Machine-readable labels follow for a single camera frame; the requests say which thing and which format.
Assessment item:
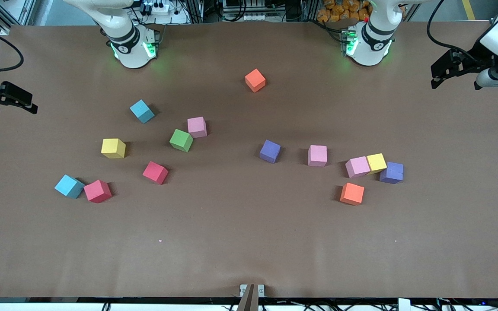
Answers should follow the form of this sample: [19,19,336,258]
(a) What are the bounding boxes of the brown table cover sheet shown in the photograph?
[0,22,498,299]

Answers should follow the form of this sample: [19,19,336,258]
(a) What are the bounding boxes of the bag of orange snacks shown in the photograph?
[318,0,373,23]

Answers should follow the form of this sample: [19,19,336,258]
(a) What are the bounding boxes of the white power strip black plugs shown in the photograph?
[139,1,189,24]

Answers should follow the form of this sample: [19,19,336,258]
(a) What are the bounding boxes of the yellow foam cube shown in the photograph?
[101,138,127,159]
[366,153,388,175]

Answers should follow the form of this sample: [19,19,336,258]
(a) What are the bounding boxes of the purple foam cube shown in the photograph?
[259,139,282,164]
[379,162,404,185]

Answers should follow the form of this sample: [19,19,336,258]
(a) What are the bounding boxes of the orange foam cube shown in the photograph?
[245,68,266,93]
[340,182,365,206]

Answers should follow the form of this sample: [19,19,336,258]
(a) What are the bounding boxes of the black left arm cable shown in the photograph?
[426,0,471,57]

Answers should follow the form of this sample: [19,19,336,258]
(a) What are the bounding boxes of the blue foam cube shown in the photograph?
[129,99,156,124]
[54,174,85,200]

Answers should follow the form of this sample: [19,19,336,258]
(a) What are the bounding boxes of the pink foam cube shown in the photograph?
[345,156,371,179]
[187,116,208,139]
[308,145,328,168]

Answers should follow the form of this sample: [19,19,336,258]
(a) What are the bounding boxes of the grey metal bracket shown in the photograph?
[239,283,265,311]

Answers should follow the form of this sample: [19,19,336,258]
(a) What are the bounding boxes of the green foam cube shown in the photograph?
[169,129,194,153]

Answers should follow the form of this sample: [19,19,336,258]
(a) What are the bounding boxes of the red foam cube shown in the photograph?
[83,179,113,204]
[142,161,169,185]

